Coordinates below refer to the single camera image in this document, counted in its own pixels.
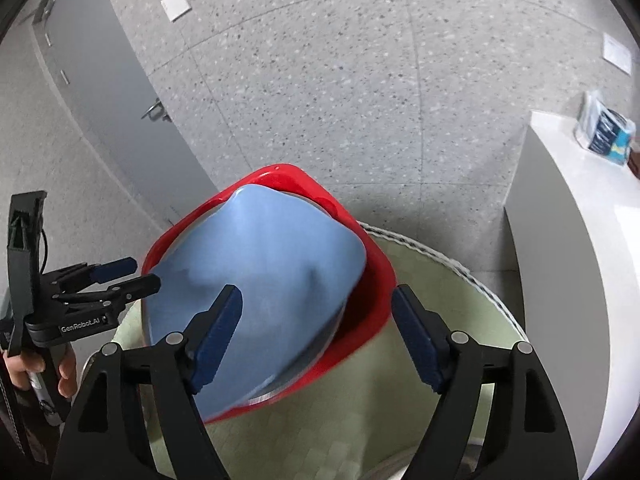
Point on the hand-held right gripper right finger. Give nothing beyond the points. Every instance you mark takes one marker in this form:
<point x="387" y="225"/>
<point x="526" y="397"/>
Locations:
<point x="416" y="341"/>

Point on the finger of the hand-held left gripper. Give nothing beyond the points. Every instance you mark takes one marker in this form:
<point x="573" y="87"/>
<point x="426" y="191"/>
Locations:
<point x="116" y="266"/>
<point x="140" y="286"/>

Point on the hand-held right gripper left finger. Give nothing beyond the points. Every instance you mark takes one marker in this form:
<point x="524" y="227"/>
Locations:
<point x="219" y="336"/>

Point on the red square bowl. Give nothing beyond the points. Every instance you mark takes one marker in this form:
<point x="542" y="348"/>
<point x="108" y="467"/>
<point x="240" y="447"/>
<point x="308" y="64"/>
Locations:
<point x="370" y="285"/>

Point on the person's left hand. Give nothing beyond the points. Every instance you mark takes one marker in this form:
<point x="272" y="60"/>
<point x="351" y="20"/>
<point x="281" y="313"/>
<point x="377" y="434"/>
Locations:
<point x="66" y="376"/>

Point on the grey door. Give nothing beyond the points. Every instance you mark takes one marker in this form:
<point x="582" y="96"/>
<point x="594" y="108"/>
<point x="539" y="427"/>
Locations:
<point x="115" y="90"/>

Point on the white counter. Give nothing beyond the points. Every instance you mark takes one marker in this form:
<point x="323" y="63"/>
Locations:
<point x="590" y="260"/>

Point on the blue and white tissue pack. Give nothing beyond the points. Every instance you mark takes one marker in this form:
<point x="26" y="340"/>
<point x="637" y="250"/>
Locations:
<point x="605" y="130"/>

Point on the brown object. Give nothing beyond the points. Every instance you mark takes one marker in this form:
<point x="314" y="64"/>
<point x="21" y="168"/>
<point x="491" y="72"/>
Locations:
<point x="635" y="159"/>

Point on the white paper notice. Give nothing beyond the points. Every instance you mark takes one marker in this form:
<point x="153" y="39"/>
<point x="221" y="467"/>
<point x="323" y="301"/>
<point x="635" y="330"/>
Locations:
<point x="617" y="53"/>

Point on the white wall plate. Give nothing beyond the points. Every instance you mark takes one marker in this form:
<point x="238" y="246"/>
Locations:
<point x="176" y="4"/>

